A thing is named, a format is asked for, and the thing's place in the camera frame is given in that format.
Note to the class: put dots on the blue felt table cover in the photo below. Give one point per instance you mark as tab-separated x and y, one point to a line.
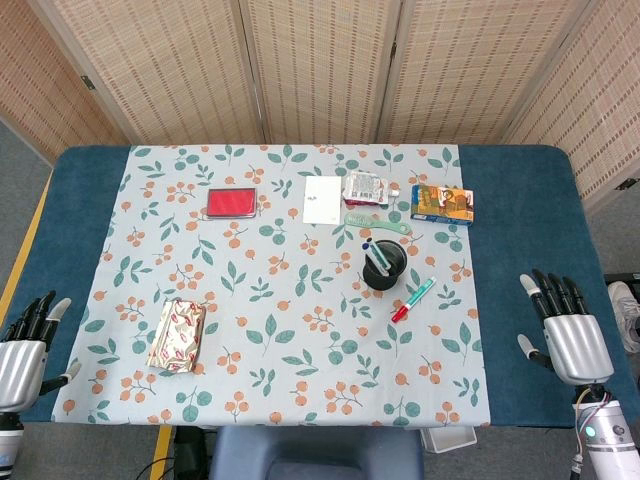
520	210

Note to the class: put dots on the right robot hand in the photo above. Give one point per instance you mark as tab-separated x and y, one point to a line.
580	345

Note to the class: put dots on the white paper card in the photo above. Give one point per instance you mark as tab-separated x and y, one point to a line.
321	200

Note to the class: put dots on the white plastic box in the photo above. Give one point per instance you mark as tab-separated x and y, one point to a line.
450	439

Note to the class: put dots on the blue padded chair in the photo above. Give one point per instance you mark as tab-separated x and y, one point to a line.
315	452

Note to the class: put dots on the green plastic comb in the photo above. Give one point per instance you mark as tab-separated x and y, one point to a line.
365	221

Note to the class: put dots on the colourful cardboard box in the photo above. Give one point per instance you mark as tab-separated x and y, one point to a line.
442	204

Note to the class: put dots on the black pen holder cup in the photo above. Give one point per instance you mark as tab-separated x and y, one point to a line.
382	281

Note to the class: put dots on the floral tablecloth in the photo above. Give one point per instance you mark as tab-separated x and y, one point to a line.
250	280

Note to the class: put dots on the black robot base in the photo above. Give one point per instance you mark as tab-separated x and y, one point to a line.
192	450

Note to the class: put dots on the red marker pen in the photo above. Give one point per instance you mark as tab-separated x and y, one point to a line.
412	300

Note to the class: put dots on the gold snack packet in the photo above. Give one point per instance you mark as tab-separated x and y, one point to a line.
177	335

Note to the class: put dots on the white red snack pouch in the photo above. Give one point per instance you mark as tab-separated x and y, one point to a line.
365	187

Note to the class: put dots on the bamboo folding screen panel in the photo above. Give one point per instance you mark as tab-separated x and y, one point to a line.
30	85
165	65
465	65
600	115
320	65

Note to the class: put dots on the red ink pad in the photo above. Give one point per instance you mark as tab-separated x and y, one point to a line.
231	202

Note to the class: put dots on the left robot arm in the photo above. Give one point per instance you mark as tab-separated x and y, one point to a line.
9	445

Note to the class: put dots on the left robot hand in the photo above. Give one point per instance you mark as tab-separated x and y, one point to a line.
17	370

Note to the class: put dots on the white shoe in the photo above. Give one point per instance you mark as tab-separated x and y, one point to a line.
625	310

